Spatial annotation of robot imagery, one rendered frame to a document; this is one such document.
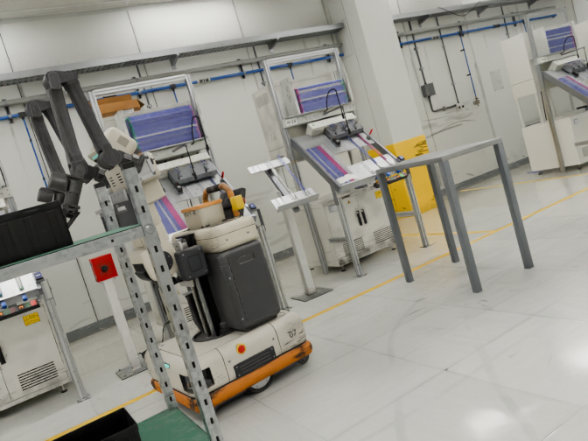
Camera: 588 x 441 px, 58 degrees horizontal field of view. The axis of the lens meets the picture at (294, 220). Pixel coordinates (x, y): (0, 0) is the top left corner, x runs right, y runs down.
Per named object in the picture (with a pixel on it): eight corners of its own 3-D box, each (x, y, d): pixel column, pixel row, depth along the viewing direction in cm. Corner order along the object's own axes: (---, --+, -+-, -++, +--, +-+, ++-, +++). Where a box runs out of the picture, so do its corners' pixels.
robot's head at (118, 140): (127, 150, 267) (101, 133, 260) (141, 142, 249) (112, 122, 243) (113, 174, 262) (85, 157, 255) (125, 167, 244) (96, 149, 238)
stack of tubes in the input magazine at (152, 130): (202, 137, 411) (192, 103, 408) (138, 152, 387) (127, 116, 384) (197, 140, 422) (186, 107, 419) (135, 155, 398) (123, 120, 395)
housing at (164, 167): (211, 171, 421) (211, 157, 412) (151, 188, 398) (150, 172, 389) (206, 165, 426) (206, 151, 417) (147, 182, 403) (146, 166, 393)
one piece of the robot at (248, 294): (241, 325, 313) (199, 190, 305) (293, 334, 268) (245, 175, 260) (191, 350, 295) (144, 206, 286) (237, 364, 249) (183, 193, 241)
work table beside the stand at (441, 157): (477, 293, 301) (441, 157, 294) (406, 282, 366) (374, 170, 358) (534, 267, 318) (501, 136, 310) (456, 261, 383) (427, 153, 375)
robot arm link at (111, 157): (75, 62, 220) (70, 70, 228) (43, 72, 213) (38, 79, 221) (124, 162, 228) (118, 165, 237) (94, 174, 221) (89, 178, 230)
